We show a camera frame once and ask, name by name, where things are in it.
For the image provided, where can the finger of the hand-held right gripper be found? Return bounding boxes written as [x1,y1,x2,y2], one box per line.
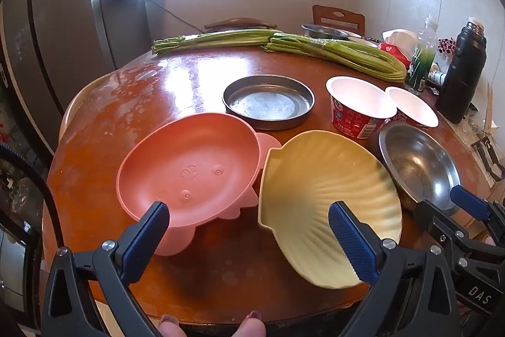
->
[413,200,489,256]
[450,185,505,243]

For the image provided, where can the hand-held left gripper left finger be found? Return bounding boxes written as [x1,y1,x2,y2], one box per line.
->
[41,201,174,337]

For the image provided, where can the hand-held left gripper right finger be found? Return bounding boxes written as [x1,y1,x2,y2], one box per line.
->
[328,201,470,337]

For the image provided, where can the yellow shell-shaped plate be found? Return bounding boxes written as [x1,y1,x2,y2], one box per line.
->
[257,129,403,288]

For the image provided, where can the pink animal-shaped plate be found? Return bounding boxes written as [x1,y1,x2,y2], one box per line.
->
[116,113,282,256]

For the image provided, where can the red instant noodle bowl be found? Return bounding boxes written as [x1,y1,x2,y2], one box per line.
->
[384,86,439,129]
[326,75,397,140]

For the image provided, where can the round metal pan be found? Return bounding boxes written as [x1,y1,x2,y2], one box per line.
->
[222,74,315,131]

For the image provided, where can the person's left hand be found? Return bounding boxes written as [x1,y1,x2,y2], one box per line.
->
[158,311,266,337]

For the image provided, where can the black metal stand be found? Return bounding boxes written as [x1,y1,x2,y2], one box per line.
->
[471,137,505,184]

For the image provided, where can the black thermos flask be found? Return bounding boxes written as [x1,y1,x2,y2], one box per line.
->
[435,17,488,124]

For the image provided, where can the clear plastic bottle green label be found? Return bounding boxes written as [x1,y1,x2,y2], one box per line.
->
[404,15,439,95]

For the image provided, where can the red and white tissue pack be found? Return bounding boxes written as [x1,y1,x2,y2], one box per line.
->
[379,29,419,63]

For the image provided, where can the celery bunch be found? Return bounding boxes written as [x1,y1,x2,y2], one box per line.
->
[264,33,407,82]
[152,29,285,55]

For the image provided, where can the white dish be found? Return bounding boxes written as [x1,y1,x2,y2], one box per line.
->
[347,31,380,49]

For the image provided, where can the small stainless steel bowl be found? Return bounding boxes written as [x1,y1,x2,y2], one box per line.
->
[302,24,352,41]

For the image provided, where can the wooden chair with cutout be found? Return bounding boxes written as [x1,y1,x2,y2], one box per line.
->
[312,4,365,35]

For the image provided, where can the grey refrigerator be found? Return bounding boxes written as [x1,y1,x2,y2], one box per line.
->
[0,0,117,158]

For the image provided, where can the wooden chair curved back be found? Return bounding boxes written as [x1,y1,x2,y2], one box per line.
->
[204,18,273,33]

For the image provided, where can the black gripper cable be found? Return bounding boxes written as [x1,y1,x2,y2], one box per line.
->
[0,143,66,249]

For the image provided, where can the thin wall cable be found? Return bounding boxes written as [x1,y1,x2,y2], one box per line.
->
[152,0,206,32]

